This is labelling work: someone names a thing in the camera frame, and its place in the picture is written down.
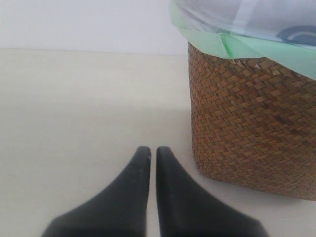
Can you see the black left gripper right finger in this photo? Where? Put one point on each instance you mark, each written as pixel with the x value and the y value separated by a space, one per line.
pixel 185 209

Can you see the woven brown basket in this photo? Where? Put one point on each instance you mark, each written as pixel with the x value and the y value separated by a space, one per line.
pixel 253 124

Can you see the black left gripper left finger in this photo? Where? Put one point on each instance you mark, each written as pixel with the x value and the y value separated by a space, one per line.
pixel 120 210

